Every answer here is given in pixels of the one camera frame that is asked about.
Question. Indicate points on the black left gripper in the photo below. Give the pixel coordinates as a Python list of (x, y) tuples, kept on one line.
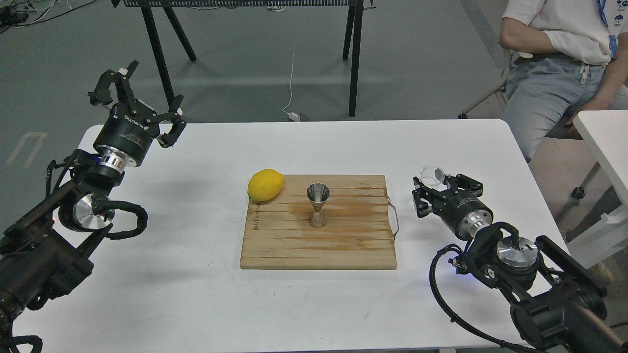
[(127, 137)]

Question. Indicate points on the small clear glass cup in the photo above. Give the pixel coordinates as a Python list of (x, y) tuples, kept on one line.
[(432, 176)]

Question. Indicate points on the wooden cutting board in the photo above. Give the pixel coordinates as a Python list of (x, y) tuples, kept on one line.
[(357, 235)]

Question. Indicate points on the steel cocktail jigger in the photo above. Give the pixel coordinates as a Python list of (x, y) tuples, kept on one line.
[(318, 194)]

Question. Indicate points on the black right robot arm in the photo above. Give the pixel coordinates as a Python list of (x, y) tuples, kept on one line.
[(553, 300)]

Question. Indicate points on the yellow lemon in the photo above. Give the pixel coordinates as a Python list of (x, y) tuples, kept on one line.
[(265, 185)]

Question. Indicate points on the seated person in white shirt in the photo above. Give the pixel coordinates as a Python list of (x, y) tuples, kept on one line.
[(574, 57)]

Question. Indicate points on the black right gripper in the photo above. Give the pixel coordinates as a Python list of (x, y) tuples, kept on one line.
[(457, 205)]

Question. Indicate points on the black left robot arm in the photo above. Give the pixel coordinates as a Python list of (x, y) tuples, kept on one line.
[(46, 253)]

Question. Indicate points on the black metal frame table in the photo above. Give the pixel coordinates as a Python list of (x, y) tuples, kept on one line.
[(248, 63)]

